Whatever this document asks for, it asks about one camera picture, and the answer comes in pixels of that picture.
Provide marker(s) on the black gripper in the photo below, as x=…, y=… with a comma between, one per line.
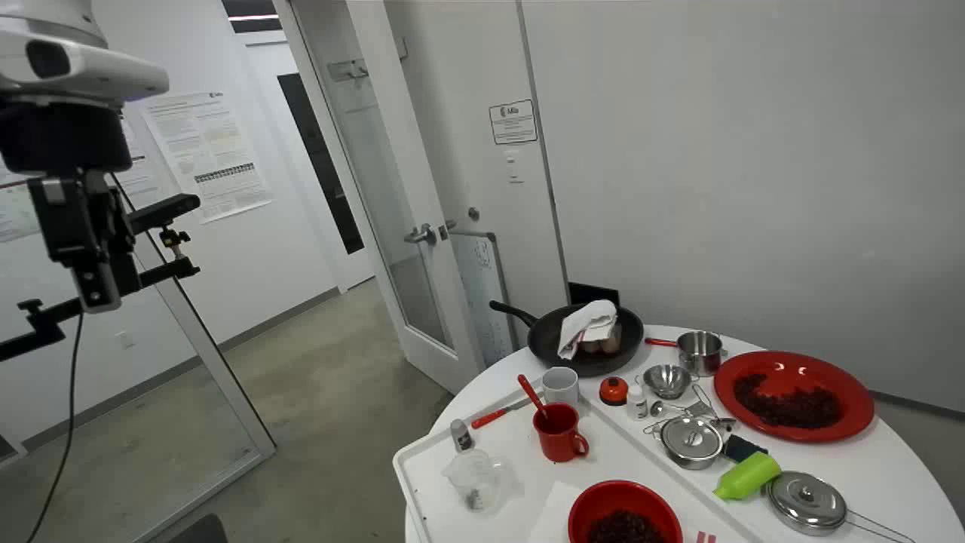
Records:
x=70, y=140

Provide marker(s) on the white mug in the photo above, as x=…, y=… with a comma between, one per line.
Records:
x=563, y=388

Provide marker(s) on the red mug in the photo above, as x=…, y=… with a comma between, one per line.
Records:
x=557, y=435

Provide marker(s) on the red bowl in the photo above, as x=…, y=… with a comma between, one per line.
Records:
x=592, y=508

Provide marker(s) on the small steel bowl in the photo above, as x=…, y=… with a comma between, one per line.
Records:
x=667, y=381

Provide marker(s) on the coffee bean pile in bowl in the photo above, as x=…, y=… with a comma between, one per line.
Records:
x=626, y=530

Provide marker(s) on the white door with glass panel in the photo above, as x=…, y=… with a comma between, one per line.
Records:
x=393, y=200

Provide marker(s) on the white plastic tray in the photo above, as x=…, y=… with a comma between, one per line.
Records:
x=422, y=488

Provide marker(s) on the clear glass cup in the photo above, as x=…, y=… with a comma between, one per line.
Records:
x=480, y=482

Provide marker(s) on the white door with sign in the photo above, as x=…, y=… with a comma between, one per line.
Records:
x=473, y=61

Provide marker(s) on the white door sign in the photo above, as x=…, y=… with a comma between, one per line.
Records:
x=513, y=123

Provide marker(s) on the white folded cloth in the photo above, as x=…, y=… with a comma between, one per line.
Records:
x=586, y=323

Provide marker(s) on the small orange round object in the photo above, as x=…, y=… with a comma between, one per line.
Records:
x=614, y=390

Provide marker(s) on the black frying pan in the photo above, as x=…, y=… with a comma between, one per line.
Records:
x=627, y=348

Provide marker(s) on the small metal shaker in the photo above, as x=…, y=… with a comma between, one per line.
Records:
x=648, y=407

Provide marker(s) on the small steel pot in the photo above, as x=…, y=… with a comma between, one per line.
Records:
x=702, y=351

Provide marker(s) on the green vegetable toy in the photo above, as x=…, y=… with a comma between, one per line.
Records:
x=749, y=477

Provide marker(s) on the coffee bean pile on plate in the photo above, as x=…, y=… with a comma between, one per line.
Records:
x=789, y=407

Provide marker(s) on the red plate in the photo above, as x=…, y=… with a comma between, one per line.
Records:
x=840, y=381

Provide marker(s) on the black camera stand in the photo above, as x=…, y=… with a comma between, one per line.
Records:
x=41, y=327

